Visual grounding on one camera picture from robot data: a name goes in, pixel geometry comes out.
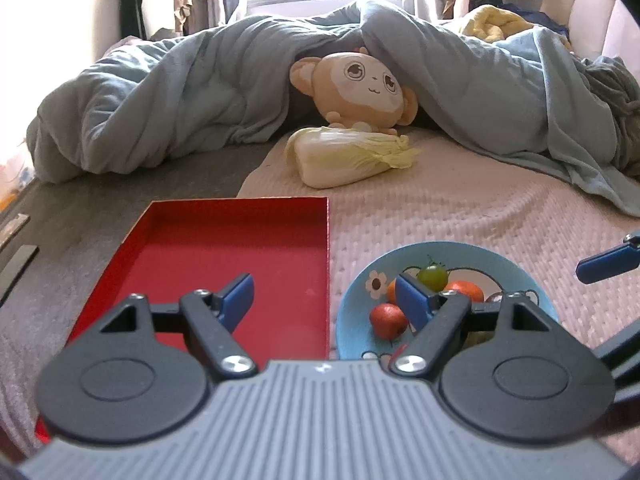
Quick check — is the red apple-like fruit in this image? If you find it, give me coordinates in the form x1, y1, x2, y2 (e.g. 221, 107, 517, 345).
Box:
369, 304, 409, 340

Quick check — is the red cardboard tray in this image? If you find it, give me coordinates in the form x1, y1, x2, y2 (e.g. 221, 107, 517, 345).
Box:
36, 197, 329, 446

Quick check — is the small orange kumquat back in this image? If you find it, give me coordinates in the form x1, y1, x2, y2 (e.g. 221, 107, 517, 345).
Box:
386, 280, 397, 304

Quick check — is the brown-grey crumpled cloth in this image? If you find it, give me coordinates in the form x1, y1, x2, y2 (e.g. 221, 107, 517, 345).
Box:
582, 55, 640, 180

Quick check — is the napa cabbage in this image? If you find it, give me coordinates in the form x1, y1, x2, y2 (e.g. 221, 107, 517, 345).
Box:
284, 127, 419, 190

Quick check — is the monkey plush toy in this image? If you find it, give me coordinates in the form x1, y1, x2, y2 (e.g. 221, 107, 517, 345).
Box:
290, 48, 419, 136

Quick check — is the yellow blanket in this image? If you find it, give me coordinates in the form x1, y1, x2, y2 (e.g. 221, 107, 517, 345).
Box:
458, 4, 534, 44

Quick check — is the dark red plum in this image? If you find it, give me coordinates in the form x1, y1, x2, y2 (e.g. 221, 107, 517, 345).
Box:
486, 292, 504, 304

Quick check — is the shiny flat packet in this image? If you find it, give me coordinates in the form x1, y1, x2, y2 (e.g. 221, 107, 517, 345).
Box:
0, 214, 30, 250

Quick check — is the green tomato back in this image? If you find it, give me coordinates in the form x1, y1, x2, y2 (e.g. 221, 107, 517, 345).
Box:
416, 258, 449, 292

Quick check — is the black flat remote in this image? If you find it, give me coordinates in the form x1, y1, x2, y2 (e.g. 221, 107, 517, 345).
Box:
0, 245, 39, 306

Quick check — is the pink padded headboard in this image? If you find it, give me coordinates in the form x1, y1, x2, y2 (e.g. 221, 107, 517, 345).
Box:
540, 0, 640, 78

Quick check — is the grey blanket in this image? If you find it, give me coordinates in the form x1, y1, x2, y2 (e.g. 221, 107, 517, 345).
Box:
1, 144, 270, 460

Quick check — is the grey-blue duvet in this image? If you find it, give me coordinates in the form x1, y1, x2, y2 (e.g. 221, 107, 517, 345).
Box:
26, 0, 639, 216

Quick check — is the blue cartoon plate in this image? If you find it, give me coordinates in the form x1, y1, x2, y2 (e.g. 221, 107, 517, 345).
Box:
335, 242, 558, 360

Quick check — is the large orange tangerine centre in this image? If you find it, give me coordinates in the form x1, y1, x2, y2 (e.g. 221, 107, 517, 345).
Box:
445, 280, 485, 302

